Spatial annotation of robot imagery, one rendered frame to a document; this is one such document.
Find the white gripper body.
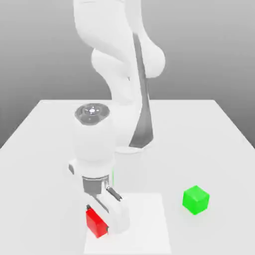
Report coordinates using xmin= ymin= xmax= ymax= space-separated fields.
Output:
xmin=92 ymin=191 xmax=131 ymax=235

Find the small red cube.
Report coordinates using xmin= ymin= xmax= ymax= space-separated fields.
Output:
xmin=85 ymin=207 xmax=109 ymax=239

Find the small green cube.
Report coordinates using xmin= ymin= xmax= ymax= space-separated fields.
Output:
xmin=182 ymin=185 xmax=210 ymax=216

